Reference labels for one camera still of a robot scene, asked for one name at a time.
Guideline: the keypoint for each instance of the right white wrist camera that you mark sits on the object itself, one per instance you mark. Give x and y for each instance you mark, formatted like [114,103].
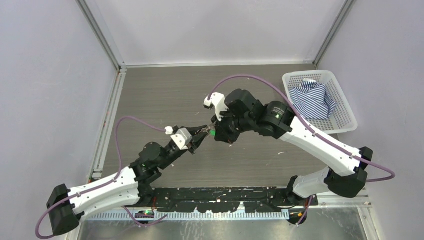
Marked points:
[217,102]

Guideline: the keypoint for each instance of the blue striped shirt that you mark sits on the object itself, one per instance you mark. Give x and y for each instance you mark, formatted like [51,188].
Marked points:
[312,100]

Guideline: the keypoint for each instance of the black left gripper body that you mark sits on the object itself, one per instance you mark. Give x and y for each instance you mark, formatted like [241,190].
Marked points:
[172,155]

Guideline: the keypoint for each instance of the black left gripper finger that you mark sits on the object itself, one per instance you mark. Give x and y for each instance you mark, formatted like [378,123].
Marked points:
[193,131]
[196,142]

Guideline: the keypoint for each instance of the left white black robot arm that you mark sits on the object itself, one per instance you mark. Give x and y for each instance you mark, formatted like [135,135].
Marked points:
[68,207]

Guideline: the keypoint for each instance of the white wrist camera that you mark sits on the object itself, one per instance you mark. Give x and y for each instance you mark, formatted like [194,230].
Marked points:
[217,102]
[181,137]

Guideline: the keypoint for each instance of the white plastic basket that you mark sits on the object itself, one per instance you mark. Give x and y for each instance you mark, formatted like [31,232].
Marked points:
[342,119]

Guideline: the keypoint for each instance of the green key tag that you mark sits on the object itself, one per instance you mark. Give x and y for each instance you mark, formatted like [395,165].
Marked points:
[212,132]

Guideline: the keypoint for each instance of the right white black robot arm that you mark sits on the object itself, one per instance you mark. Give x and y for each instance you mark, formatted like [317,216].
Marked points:
[343,175]

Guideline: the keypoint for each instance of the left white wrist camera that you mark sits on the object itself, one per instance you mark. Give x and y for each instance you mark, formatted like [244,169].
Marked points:
[181,137]

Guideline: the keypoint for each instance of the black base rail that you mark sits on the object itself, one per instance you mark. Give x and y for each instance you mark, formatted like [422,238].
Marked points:
[221,200]

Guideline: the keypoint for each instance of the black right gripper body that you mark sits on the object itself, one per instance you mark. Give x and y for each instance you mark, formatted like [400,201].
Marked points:
[231,125]

